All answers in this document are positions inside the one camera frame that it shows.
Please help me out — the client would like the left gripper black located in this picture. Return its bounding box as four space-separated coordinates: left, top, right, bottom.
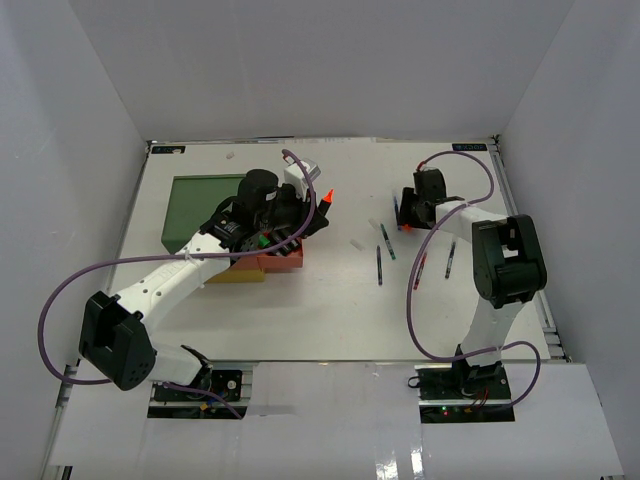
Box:
256 183 329 240

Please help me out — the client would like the red drawer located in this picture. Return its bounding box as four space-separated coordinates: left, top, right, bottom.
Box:
255 240 304 273

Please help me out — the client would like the green drawer cabinet box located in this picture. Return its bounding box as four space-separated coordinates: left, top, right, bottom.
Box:
161 174 266 284

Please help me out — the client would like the orange highlighter black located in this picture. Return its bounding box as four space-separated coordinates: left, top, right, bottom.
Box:
317 189 334 216

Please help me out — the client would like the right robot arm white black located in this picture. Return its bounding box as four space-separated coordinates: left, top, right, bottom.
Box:
399 168 547 399

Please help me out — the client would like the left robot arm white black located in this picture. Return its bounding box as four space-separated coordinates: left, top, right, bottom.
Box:
79 160 331 399

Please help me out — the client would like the green pen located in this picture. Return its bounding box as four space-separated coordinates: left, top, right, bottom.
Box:
379 223 396 260

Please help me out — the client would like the red pen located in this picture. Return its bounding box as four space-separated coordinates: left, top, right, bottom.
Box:
413 252 427 291

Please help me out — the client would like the black pen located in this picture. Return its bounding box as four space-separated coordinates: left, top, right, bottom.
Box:
444 239 457 279

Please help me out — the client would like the clear pen cap lower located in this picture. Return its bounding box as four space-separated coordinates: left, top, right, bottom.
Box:
350 239 365 251

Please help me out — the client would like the purple pen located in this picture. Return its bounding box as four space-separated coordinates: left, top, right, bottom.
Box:
376 245 384 286

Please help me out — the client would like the right black corner label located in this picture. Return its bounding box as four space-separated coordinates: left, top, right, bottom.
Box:
452 143 488 152

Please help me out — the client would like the black corner label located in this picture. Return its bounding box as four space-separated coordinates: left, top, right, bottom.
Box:
452 143 488 152
150 145 186 155

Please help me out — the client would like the left black corner label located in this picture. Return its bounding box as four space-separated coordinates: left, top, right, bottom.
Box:
150 145 186 155

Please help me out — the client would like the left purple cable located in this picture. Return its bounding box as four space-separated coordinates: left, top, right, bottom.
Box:
37 148 321 420

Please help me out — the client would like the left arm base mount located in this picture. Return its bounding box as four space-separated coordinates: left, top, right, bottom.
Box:
147 369 253 420

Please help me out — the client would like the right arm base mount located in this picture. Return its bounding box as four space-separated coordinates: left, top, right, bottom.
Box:
407 364 515 425

